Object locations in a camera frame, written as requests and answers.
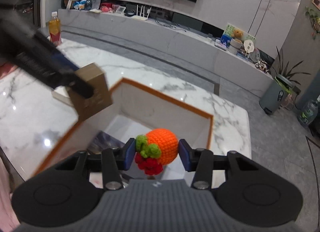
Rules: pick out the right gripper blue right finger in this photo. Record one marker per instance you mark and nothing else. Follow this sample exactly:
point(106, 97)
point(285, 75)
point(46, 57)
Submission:
point(185, 152)

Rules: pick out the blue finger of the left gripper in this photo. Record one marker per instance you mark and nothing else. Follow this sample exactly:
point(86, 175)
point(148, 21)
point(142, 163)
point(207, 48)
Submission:
point(62, 62)

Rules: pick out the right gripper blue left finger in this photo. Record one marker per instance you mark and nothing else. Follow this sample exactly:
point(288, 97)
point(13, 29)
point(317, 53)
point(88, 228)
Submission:
point(129, 153)

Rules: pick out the orange crochet fruit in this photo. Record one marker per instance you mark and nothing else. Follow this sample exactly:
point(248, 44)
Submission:
point(154, 150)

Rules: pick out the long white box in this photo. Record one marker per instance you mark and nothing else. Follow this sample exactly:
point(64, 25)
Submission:
point(61, 95)

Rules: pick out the brown cardboard box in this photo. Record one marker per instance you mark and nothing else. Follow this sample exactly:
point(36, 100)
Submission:
point(88, 91)

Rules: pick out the orange drink bottle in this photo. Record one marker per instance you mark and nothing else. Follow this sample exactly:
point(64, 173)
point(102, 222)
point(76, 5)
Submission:
point(54, 26)

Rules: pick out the large orange storage box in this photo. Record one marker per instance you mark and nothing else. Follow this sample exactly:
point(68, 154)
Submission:
point(136, 109)

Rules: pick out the white wifi router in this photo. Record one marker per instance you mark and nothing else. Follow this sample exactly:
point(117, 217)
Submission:
point(142, 13)

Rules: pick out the grey trash bin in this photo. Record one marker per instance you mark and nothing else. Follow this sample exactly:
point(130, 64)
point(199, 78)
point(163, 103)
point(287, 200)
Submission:
point(277, 92)

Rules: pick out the small bear on shelf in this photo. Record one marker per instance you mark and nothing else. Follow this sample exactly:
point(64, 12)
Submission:
point(237, 34)

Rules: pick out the water jug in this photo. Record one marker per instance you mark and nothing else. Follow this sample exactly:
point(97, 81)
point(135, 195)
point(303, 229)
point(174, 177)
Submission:
point(309, 112)

